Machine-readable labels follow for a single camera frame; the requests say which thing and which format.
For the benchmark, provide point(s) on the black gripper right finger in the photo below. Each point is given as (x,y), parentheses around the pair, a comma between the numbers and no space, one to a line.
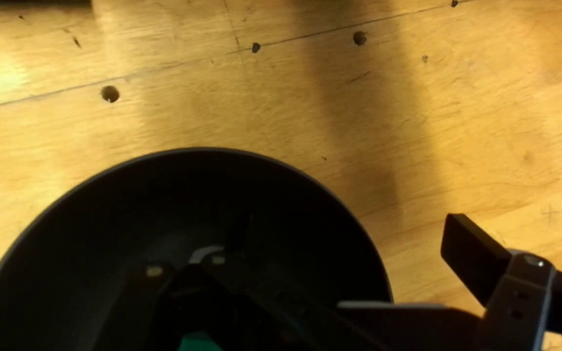
(522,292)

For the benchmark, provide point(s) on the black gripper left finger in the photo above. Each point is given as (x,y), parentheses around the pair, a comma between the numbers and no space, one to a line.
(243,304)

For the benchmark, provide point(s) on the black bowl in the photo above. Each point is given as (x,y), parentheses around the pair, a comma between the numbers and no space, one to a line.
(99,226)

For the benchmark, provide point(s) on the green cube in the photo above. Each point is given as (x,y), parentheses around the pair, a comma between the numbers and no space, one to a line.
(196,341)

